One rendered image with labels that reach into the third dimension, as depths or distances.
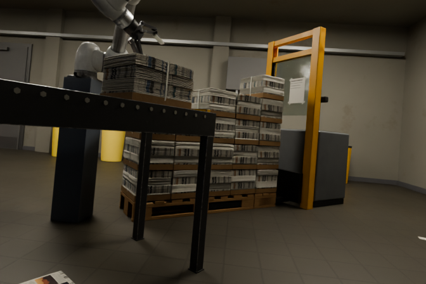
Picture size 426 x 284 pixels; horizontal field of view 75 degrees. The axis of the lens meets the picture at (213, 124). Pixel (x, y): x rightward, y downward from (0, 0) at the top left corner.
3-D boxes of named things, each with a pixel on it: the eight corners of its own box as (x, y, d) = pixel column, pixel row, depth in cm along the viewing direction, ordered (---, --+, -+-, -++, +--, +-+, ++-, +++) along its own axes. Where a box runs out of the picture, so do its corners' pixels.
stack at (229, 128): (118, 207, 232) (127, 108, 234) (230, 198, 295) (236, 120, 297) (131, 222, 199) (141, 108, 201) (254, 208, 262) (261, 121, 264)
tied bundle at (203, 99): (186, 115, 264) (188, 91, 264) (212, 118, 280) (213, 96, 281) (208, 115, 232) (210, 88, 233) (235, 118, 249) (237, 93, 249)
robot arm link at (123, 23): (108, 22, 131) (118, 32, 135) (119, 18, 125) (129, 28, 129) (118, 9, 134) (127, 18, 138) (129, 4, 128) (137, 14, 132)
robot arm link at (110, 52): (100, 64, 218) (129, 69, 228) (100, 77, 207) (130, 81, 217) (117, -38, 170) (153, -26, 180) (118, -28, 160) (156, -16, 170)
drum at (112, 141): (127, 160, 532) (130, 123, 534) (117, 162, 489) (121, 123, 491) (105, 158, 536) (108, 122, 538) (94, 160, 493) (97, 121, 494)
